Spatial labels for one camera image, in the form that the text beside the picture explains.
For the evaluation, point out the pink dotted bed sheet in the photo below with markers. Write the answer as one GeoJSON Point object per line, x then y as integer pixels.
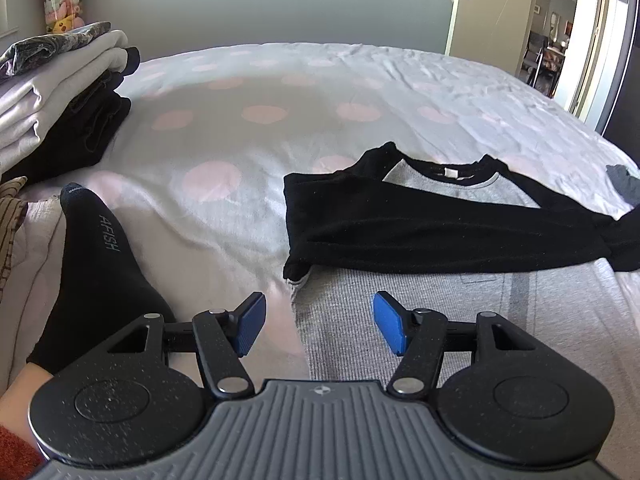
{"type": "Point", "coordinates": [195, 177]}

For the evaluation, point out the dark grey crumpled garment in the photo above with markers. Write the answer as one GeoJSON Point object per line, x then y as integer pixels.
{"type": "Point", "coordinates": [626, 185]}

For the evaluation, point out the stack of folded clothes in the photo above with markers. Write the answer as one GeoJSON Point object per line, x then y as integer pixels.
{"type": "Point", "coordinates": [60, 107]}

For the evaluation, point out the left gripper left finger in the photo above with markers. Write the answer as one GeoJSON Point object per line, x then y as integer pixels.
{"type": "Point", "coordinates": [222, 339]}

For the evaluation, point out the grey black raglan shirt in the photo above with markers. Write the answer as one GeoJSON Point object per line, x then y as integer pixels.
{"type": "Point", "coordinates": [462, 239]}

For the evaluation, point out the cream bedroom door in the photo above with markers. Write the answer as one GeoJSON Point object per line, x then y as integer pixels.
{"type": "Point", "coordinates": [492, 32]}

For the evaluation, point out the striped brown garment pile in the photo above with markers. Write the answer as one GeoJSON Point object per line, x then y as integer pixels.
{"type": "Point", "coordinates": [12, 214]}

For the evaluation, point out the person's left leg black sock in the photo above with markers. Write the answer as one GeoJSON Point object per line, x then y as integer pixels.
{"type": "Point", "coordinates": [102, 289]}

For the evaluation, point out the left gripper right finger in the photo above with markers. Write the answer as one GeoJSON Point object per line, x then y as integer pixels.
{"type": "Point", "coordinates": [418, 337]}

